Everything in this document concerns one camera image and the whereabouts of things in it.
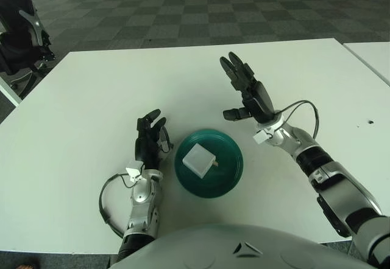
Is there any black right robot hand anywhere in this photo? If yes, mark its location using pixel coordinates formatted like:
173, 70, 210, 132
219, 52, 277, 124

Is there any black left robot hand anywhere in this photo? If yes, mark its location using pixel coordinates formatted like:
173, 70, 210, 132
135, 108, 174, 171

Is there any white charger block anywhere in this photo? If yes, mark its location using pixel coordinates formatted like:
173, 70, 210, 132
182, 142, 219, 179

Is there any dark green round plate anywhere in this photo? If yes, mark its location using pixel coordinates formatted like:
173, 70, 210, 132
174, 128, 244, 199

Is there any white rectangular table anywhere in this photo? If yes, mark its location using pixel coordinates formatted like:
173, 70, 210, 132
342, 41, 390, 86

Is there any grey robot torso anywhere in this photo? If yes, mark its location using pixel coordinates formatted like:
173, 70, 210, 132
109, 223, 371, 269

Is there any white desk corner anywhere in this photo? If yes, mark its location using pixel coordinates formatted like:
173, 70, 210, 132
0, 76, 23, 107

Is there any black office chair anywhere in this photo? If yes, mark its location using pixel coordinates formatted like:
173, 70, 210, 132
0, 0, 57, 99

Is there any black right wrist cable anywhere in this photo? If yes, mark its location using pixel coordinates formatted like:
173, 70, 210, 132
275, 99, 320, 138

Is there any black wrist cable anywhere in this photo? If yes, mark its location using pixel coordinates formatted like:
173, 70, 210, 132
98, 173, 135, 239
275, 99, 320, 138

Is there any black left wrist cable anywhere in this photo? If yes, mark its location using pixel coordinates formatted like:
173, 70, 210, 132
98, 173, 135, 239

